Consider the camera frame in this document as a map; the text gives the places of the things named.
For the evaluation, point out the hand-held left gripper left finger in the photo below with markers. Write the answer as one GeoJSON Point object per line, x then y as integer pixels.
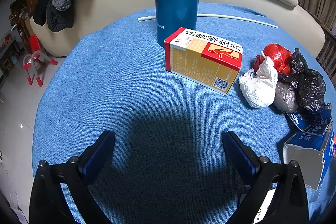
{"type": "Point", "coordinates": [97, 157]}

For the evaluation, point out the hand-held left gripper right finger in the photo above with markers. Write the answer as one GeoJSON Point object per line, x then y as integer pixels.
{"type": "Point", "coordinates": [240, 158]}

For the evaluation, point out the grey plastic bag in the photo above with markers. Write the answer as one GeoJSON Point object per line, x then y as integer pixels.
{"type": "Point", "coordinates": [286, 98]}

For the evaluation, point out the black plastic bag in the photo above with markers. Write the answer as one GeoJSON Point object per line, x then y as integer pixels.
{"type": "Point", "coordinates": [309, 85]}

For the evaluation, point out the red plastic bag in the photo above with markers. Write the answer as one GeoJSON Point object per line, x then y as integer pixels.
{"type": "Point", "coordinates": [278, 56]}

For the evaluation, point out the torn blue white carton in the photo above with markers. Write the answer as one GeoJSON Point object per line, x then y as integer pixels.
{"type": "Point", "coordinates": [302, 158]}

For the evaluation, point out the crumpled white plastic bag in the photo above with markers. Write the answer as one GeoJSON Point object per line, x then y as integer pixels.
{"type": "Point", "coordinates": [258, 90]}

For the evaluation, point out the yellow red medicine box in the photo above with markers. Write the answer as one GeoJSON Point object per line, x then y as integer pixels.
{"type": "Point", "coordinates": [202, 66]}

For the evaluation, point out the red grey folding stool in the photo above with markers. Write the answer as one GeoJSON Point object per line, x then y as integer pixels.
{"type": "Point", "coordinates": [34, 43]}

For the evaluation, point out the thin white plastic tube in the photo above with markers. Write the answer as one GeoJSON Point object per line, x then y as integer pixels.
{"type": "Point", "coordinates": [236, 16]}

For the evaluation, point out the black padded jacket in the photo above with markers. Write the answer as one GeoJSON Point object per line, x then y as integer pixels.
{"type": "Point", "coordinates": [57, 20]}

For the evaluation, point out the cluttered wooden shelf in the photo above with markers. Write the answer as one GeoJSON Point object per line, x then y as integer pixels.
{"type": "Point", "coordinates": [13, 29]}

